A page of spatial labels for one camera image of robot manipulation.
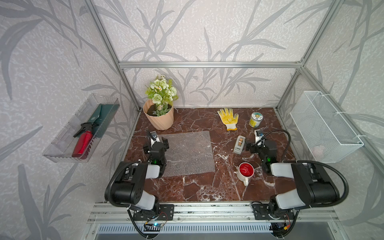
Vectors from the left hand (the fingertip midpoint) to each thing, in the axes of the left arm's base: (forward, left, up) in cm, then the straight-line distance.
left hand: (155, 138), depth 91 cm
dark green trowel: (-3, +20, +23) cm, 31 cm away
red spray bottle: (-16, +20, +25) cm, 36 cm away
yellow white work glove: (+26, -49, -9) cm, 56 cm away
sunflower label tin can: (+17, -66, 0) cm, 68 cm away
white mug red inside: (-18, -54, -6) cm, 57 cm away
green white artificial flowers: (+22, -4, +17) cm, 28 cm away
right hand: (+2, -61, 0) cm, 61 cm away
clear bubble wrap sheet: (-5, -20, -10) cm, 23 cm away
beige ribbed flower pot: (+11, -3, +1) cm, 12 cm away
